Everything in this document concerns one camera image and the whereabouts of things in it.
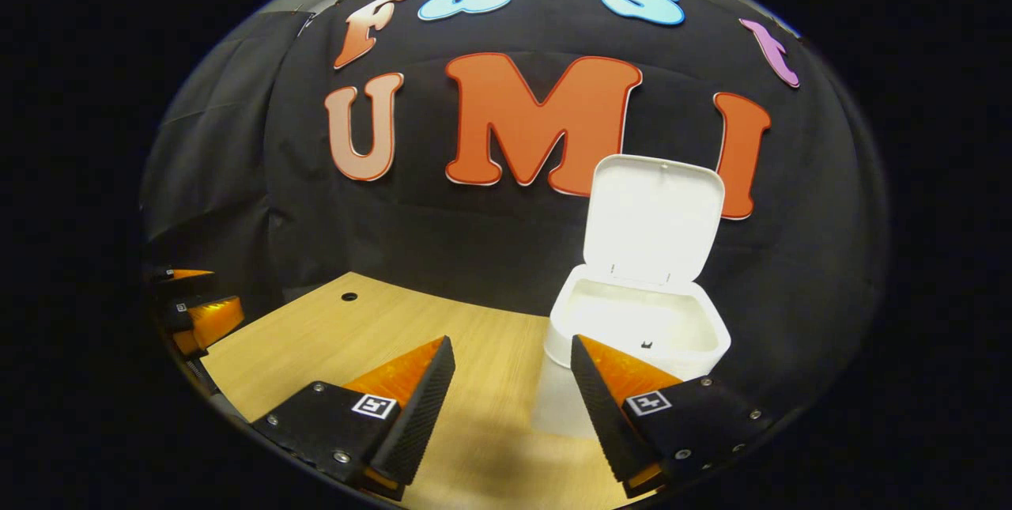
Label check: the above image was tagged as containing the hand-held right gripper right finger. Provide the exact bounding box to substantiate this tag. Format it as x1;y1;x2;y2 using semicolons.
569;334;780;499

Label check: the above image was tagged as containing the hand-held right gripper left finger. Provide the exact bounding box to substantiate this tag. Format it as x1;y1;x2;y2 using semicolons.
251;335;457;503

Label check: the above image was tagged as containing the white desktop garbage bin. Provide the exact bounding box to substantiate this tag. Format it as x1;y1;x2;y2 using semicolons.
531;154;732;440

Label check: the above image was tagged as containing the wooden desktop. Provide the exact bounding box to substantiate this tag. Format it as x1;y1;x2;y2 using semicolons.
198;271;657;510

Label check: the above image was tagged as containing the black backdrop cloth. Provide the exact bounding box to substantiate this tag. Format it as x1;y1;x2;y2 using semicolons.
141;0;890;432

